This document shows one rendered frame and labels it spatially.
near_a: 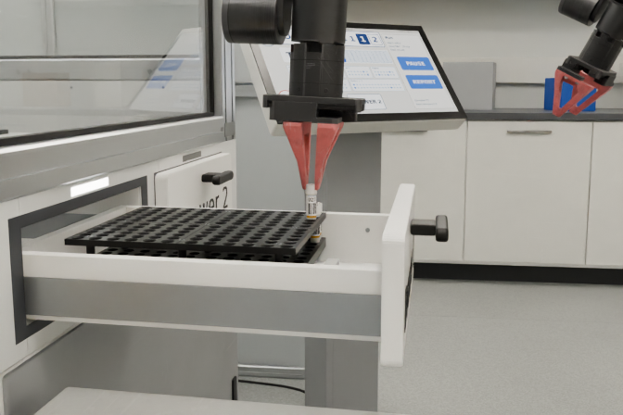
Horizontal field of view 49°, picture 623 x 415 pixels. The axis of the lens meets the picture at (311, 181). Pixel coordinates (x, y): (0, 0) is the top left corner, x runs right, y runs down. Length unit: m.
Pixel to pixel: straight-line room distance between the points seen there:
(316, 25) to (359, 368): 1.26
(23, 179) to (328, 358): 1.24
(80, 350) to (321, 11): 0.43
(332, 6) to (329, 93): 0.09
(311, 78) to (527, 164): 3.03
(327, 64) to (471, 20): 3.66
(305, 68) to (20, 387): 0.40
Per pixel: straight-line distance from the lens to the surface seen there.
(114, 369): 0.86
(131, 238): 0.68
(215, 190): 1.11
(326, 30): 0.71
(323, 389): 1.83
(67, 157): 0.72
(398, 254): 0.55
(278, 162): 2.38
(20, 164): 0.66
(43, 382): 0.73
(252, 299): 0.59
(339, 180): 1.68
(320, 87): 0.71
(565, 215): 3.77
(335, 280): 0.58
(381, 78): 1.69
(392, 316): 0.56
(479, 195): 3.68
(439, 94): 1.76
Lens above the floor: 1.04
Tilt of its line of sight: 8 degrees down
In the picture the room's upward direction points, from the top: straight up
